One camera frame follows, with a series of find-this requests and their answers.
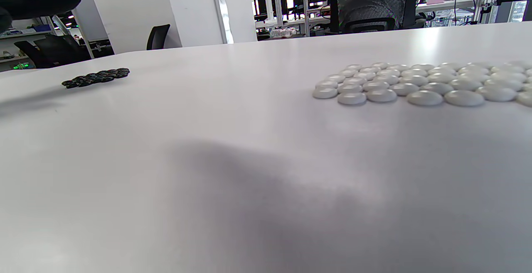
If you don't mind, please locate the black swivel chair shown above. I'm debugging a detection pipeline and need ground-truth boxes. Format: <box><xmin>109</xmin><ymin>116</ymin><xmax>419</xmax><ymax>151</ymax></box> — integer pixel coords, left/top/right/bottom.
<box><xmin>14</xmin><ymin>34</ymin><xmax>91</xmax><ymax>69</ymax></box>

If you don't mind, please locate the black side chair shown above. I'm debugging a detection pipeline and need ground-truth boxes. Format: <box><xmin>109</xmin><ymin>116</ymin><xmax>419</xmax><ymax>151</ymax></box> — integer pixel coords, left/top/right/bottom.
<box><xmin>146</xmin><ymin>24</ymin><xmax>171</xmax><ymax>51</ymax></box>

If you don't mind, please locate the small brown side table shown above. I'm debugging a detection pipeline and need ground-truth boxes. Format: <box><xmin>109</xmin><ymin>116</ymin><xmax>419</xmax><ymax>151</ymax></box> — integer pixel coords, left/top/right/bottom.
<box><xmin>257</xmin><ymin>33</ymin><xmax>306</xmax><ymax>42</ymax></box>

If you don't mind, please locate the group of white go stones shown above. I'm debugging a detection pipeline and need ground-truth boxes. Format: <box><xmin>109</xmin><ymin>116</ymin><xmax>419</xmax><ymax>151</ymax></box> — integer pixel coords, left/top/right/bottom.
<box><xmin>312</xmin><ymin>61</ymin><xmax>532</xmax><ymax>108</ymax></box>

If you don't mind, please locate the group of black go stones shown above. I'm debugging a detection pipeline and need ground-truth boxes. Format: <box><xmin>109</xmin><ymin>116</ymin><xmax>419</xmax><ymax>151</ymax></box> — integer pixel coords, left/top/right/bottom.
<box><xmin>62</xmin><ymin>68</ymin><xmax>131</xmax><ymax>89</ymax></box>

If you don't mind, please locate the clear plastic water bottle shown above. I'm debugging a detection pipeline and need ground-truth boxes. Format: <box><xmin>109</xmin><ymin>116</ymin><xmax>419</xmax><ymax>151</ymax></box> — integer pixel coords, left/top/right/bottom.
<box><xmin>270</xmin><ymin>27</ymin><xmax>298</xmax><ymax>39</ymax></box>

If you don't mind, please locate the black mesh office chair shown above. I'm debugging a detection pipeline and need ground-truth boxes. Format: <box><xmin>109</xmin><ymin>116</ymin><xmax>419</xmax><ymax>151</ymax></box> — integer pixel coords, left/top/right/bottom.
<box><xmin>326</xmin><ymin>0</ymin><xmax>421</xmax><ymax>35</ymax></box>

